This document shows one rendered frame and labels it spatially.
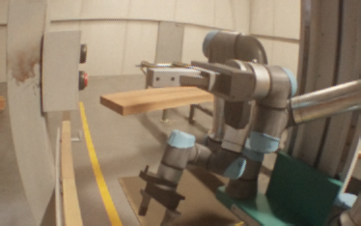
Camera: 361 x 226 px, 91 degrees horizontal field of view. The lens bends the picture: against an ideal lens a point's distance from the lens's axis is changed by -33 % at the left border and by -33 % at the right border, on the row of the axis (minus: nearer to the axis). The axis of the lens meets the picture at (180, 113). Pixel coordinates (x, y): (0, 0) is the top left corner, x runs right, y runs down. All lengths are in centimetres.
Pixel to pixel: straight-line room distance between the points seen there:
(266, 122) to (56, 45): 42
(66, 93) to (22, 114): 8
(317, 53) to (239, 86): 60
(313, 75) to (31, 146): 88
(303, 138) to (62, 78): 87
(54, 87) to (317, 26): 86
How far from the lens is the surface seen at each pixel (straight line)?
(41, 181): 39
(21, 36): 34
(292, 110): 63
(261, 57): 79
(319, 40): 95
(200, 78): 39
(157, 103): 132
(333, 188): 88
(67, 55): 32
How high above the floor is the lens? 124
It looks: 16 degrees down
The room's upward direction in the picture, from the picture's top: 5 degrees clockwise
